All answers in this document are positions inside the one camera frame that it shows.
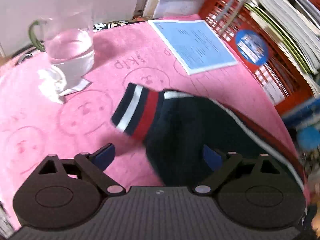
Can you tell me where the navy white zip jacket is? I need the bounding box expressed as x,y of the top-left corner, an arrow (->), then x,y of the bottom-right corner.
110,82 -> 306,196

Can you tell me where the pink bunny print towel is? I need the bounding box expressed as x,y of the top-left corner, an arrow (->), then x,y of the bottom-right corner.
1,22 -> 297,229

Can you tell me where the blue plush ball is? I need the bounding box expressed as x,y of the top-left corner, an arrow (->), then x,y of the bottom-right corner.
297,126 -> 320,151

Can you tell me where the blue printed paper sheet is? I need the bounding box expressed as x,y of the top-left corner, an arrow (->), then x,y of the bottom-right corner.
148,20 -> 238,75

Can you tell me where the clear glass water pitcher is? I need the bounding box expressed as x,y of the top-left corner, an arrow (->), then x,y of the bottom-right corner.
28,0 -> 94,91

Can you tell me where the red plastic crate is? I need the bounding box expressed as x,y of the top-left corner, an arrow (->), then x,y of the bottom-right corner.
199,0 -> 313,115

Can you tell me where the stack of magazines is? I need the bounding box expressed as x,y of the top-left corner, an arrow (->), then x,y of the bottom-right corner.
215,0 -> 320,75

